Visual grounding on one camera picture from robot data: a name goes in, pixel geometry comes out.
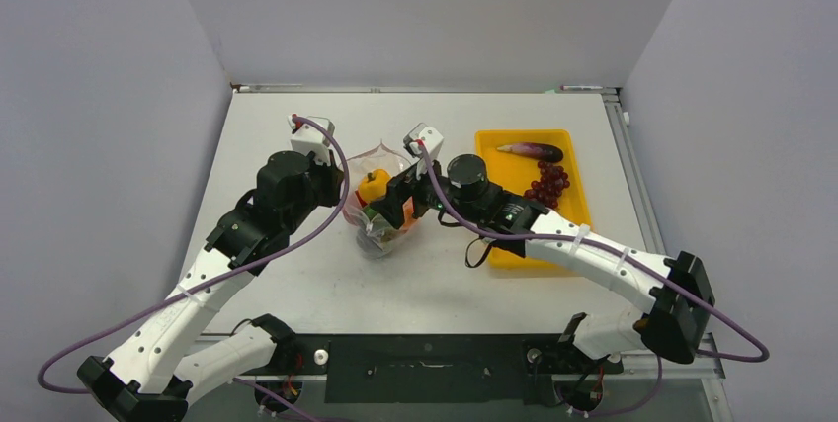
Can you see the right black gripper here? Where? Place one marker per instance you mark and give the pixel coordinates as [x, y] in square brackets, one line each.
[400, 187]

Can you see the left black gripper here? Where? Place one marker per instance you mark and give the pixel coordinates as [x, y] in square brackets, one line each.
[332, 176]

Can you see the yellow bell pepper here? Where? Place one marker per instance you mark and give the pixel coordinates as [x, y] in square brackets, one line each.
[373, 186]

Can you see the clear zip top bag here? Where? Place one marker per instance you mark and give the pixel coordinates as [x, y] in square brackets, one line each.
[379, 157]

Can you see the green orange mango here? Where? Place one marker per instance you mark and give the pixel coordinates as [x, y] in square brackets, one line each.
[380, 231]

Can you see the red grape bunch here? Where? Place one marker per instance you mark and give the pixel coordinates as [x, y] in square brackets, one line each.
[552, 182]

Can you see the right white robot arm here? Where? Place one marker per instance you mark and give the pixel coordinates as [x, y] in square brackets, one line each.
[669, 298]

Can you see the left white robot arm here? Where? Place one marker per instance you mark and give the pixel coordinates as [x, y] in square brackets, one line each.
[151, 377]

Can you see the long purple eggplant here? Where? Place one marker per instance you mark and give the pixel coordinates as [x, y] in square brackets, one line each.
[538, 151]

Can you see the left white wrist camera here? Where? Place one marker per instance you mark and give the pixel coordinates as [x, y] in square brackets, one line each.
[306, 139]

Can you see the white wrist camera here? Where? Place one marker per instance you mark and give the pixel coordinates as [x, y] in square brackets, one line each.
[306, 139]
[423, 143]

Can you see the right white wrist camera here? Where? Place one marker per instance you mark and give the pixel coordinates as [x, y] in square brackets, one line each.
[423, 143]

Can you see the aluminium frame rail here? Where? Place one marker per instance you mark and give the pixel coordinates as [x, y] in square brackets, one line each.
[423, 287]

